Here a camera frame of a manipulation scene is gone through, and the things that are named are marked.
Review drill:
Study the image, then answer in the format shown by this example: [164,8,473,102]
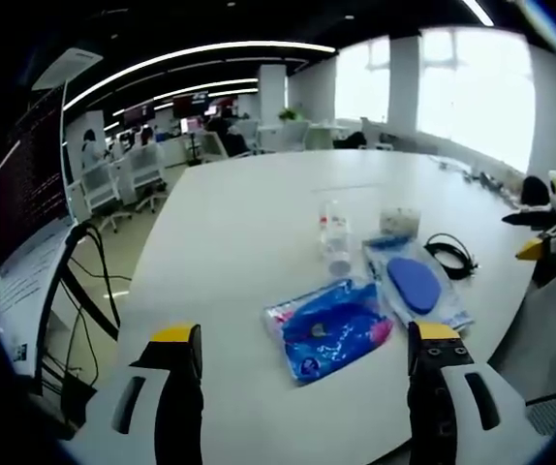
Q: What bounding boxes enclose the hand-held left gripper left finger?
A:
[68,323,205,465]

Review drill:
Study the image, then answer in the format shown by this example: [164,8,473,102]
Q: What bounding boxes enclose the black cable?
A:
[423,232,480,279]

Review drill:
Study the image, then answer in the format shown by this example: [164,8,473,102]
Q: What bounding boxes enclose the white table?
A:
[72,148,543,465]

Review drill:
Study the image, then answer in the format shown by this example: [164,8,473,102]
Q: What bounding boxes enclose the wall display screen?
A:
[171,92,211,118]
[122,104,156,125]

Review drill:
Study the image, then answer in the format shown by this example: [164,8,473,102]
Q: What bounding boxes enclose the clear plastic box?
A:
[378,206,422,239]

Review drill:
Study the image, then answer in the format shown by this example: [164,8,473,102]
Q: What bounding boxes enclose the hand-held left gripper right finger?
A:
[406,320,534,465]

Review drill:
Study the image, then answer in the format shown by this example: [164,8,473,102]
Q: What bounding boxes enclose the black office chair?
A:
[518,174,553,210]

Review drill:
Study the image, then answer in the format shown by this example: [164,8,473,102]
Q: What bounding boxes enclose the clear plastic water bottle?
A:
[317,199,355,278]

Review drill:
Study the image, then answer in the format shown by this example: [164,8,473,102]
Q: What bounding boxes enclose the blue packaged mouse pad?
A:
[360,233,476,332]

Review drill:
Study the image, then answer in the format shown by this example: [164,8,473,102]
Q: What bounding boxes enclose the blue plastic toy packet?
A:
[262,276,395,388]

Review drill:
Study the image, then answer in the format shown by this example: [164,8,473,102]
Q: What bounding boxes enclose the large monitor screen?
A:
[0,79,78,379]

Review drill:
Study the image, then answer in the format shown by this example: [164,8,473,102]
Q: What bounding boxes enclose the white office chair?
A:
[79,162,132,233]
[125,143,169,213]

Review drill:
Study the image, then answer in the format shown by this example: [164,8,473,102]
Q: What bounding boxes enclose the grey mesh chair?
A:
[524,392,556,437]

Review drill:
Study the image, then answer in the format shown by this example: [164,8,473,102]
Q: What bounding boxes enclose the black cables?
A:
[40,227,134,403]

